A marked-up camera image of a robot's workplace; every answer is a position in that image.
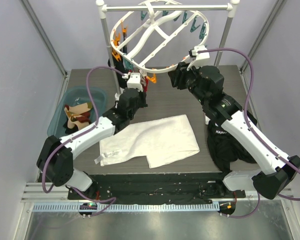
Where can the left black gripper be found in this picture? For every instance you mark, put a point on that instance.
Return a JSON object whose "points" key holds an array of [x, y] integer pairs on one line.
{"points": [[143, 95]]}

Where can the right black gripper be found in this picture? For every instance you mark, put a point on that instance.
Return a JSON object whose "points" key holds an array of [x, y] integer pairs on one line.
{"points": [[179, 75]]}

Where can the beige striped sock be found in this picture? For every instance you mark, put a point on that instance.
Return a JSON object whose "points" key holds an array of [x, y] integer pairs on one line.
{"points": [[77, 110], [77, 120]]}

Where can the white round clip hanger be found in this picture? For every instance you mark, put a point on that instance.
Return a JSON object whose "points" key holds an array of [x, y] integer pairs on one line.
{"points": [[147, 30]]}

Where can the red santa sock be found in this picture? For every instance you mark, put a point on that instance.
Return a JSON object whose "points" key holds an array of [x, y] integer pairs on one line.
{"points": [[144, 80]]}

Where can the black white-striped sock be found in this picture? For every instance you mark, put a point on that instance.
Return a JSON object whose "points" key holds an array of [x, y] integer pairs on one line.
{"points": [[71, 126]]}

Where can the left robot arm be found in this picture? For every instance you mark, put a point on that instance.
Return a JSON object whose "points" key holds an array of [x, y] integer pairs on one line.
{"points": [[56, 159]]}

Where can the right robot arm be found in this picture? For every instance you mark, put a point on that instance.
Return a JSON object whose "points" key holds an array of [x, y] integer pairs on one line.
{"points": [[277, 168]]}

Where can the dark navy sock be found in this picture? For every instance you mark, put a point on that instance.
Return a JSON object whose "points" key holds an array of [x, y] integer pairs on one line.
{"points": [[119, 65]]}

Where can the white towel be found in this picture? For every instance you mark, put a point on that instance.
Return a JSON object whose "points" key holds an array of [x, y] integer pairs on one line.
{"points": [[162, 142]]}

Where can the teal plastic basin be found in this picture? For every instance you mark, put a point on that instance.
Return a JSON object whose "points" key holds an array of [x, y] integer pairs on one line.
{"points": [[75, 96]]}

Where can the black printed t-shirt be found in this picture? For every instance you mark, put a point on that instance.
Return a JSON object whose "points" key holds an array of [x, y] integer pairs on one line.
{"points": [[224, 148]]}

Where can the white metal drying rack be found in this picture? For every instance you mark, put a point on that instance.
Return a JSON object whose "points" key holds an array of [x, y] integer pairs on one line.
{"points": [[110, 18]]}

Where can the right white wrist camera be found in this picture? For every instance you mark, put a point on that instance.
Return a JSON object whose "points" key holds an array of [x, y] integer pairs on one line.
{"points": [[198, 56]]}

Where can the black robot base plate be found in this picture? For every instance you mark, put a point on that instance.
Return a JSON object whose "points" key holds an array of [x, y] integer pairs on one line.
{"points": [[162, 188]]}

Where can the white slotted cable duct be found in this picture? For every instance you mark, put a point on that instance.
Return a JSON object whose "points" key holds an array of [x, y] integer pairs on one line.
{"points": [[114, 208]]}

